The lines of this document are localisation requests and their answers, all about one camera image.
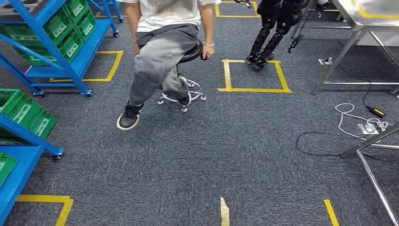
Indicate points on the person's right hand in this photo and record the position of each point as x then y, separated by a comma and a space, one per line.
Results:
136, 48

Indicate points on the black power adapter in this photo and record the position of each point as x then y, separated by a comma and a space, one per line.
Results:
376, 111

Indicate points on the blue metal shelf rack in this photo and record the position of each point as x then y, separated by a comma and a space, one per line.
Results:
118, 11
18, 168
68, 68

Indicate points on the white cabinet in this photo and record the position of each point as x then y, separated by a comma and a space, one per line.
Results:
380, 39

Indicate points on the black round stool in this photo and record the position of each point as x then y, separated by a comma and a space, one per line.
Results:
190, 53

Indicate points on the steel side table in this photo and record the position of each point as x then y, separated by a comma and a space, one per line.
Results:
367, 12

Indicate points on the grey floor socket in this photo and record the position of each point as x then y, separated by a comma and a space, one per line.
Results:
325, 61

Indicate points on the person's left hand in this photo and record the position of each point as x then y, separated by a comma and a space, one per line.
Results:
208, 52

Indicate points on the green plastic crate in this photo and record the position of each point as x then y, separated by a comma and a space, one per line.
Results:
6, 168
78, 9
25, 109
57, 29
72, 50
88, 28

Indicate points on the yellow floor tape square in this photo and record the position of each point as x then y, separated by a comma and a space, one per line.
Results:
217, 9

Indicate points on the person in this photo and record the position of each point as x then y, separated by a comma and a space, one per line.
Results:
162, 56

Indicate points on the white power strip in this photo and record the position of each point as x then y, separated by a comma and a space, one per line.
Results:
367, 128

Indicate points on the black humanoid robot legs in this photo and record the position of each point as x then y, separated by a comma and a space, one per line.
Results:
265, 37

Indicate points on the steel workbench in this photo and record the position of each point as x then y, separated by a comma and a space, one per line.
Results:
371, 140

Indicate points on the yellow floor tape strip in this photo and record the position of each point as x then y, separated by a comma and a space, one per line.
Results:
331, 213

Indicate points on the yellow table tape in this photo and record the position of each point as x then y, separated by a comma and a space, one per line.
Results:
374, 15

